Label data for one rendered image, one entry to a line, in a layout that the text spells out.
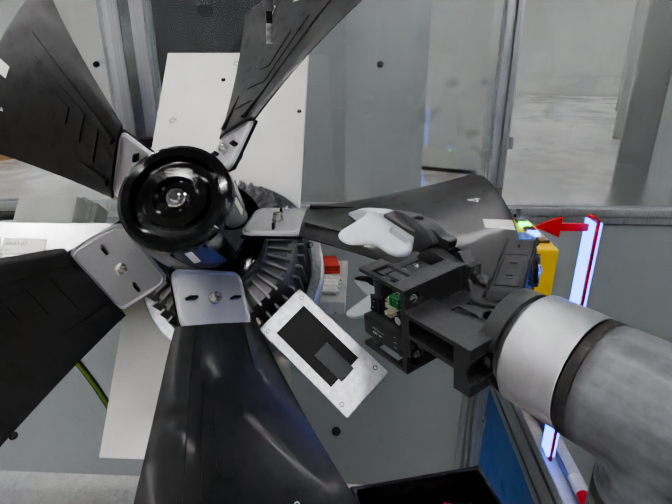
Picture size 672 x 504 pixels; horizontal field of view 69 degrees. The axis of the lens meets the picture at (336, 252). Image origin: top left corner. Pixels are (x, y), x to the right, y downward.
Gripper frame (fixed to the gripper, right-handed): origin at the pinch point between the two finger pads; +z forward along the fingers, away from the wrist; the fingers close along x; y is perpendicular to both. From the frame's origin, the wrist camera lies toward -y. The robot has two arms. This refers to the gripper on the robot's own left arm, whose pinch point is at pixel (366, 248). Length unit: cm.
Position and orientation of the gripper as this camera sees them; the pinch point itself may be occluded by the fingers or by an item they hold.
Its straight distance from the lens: 49.1
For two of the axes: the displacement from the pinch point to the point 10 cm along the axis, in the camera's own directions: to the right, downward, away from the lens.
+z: -5.6, -2.9, 7.7
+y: -8.2, 3.0, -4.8
